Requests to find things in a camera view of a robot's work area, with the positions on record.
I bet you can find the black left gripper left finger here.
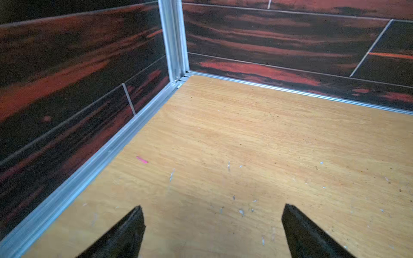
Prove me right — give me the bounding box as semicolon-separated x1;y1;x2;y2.
78;206;146;258

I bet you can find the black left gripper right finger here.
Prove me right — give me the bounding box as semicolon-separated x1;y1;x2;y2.
281;204;353;258

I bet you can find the pink tape scrap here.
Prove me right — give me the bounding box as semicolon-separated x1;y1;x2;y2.
136;156;148;164

